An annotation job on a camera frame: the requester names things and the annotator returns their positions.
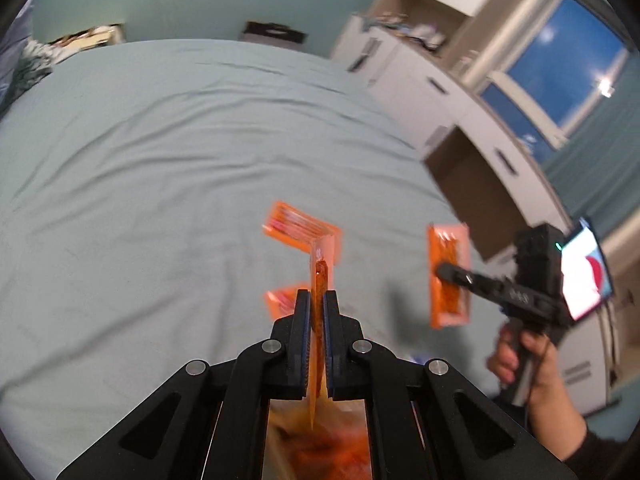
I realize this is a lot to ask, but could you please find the black box on wall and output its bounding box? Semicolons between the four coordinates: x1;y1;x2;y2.
241;21;308;50

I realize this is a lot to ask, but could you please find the person's right forearm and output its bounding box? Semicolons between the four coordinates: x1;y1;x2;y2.
525;385;640;463

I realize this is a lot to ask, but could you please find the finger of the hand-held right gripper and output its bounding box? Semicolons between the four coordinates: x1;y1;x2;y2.
434;260;526;313

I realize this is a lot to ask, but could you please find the cluttered bedside shelf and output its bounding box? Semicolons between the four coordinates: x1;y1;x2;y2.
49;24;126;52

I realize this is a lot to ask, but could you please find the person's right hand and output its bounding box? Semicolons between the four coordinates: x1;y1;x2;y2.
487;331;568;413

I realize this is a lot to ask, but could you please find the bed with light blue sheet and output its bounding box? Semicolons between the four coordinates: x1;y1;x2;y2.
0;37;506;480

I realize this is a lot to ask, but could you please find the white drawer cabinet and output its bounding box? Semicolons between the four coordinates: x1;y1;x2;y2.
330;0;621;418

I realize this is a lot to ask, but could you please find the window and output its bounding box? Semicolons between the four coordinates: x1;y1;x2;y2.
477;0;632;152

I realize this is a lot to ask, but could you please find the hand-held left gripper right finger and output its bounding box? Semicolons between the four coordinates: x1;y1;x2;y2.
322;290;577;480

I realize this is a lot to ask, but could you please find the blue patterned bedding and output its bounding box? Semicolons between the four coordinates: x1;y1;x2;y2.
0;7;57;113

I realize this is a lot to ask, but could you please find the teal curtain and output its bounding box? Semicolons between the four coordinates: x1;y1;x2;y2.
542;60;640;241

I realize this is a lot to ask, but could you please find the brown cardboard box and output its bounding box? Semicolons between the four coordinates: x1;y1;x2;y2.
207;394;431;480

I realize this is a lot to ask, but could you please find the pink spicy stick packet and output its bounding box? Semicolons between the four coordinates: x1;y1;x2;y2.
264;284;303;322
308;257;335;432
261;201;344;267
426;223;472;331

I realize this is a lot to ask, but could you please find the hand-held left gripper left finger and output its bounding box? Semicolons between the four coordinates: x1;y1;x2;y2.
56;288;314;480

